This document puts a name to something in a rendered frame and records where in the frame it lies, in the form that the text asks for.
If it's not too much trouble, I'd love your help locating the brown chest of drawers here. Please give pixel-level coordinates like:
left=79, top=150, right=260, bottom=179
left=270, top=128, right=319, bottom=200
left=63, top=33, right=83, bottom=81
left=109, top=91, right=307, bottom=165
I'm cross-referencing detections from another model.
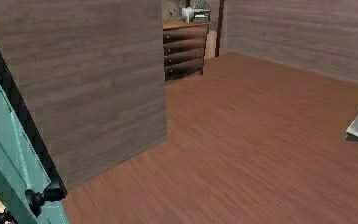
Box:
left=162, top=19, right=210, bottom=82

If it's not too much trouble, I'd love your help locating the green house plant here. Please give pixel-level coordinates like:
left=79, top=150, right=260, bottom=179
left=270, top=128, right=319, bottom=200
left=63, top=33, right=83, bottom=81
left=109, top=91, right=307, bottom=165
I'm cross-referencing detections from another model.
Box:
left=194, top=0, right=211, bottom=10

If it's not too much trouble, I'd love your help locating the teal room door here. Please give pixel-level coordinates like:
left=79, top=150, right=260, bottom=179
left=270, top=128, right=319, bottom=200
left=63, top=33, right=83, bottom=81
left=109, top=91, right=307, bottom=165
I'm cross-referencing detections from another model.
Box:
left=0, top=25, right=70, bottom=224

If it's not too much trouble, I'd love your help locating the dark red door frame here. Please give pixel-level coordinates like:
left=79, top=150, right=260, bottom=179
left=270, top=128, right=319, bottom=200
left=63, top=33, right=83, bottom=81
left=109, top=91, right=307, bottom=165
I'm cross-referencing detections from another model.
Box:
left=214, top=0, right=226, bottom=58

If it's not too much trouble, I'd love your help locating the black door handle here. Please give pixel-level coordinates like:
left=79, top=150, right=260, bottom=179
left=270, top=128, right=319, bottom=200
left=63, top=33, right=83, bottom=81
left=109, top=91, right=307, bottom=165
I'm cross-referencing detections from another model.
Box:
left=24, top=181, right=68, bottom=218

